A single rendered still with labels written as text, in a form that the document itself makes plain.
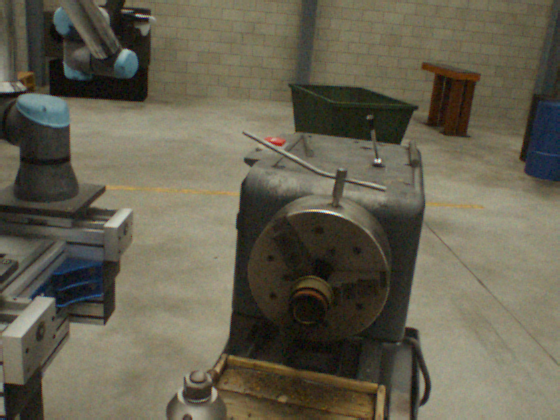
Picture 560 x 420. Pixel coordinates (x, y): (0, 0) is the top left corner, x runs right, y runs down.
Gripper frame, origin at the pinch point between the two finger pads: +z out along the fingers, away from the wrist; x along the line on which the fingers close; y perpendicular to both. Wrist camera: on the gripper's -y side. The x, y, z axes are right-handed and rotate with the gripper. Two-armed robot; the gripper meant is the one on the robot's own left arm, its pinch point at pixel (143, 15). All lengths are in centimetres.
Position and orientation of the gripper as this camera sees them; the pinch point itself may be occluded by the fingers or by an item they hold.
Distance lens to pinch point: 197.4
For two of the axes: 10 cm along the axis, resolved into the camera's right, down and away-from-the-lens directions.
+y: -2.1, 9.1, 3.7
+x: 8.9, 3.3, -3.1
